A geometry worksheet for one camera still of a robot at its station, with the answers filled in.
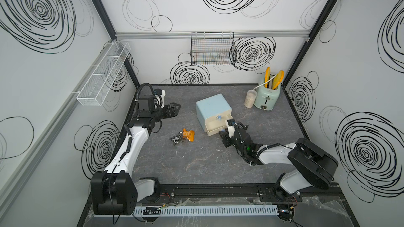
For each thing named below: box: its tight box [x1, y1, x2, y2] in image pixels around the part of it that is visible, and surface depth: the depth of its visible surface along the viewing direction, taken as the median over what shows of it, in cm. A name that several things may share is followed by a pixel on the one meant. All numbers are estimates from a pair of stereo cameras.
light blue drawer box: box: [195, 93, 234, 137], surface depth 91 cm
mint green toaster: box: [254, 83, 282, 111], surface depth 99 cm
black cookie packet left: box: [170, 131, 184, 146], surface depth 93 cm
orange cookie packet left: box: [182, 127, 196, 142], surface depth 95 cm
